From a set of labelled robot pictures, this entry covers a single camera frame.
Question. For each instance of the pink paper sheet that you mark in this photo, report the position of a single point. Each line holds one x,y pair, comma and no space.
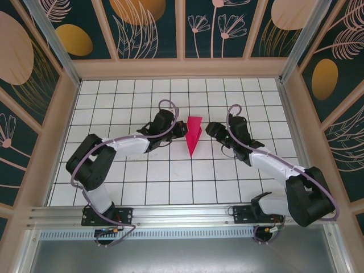
194,133

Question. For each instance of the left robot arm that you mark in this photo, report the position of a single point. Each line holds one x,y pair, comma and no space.
91,165

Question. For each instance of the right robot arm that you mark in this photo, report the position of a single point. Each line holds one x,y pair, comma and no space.
310,199

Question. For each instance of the grey metal sheet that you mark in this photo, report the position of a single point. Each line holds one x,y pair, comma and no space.
182,256

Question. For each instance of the aluminium side rail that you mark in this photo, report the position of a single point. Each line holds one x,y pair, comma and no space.
297,136

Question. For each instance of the aluminium mounting rail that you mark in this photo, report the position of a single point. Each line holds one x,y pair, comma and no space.
185,213

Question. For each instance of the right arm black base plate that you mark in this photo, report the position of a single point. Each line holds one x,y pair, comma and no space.
241,214

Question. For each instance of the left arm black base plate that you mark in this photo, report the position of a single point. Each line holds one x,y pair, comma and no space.
125,216

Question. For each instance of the aluminium frame post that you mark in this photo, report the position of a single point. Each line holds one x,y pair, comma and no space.
307,39
58,51

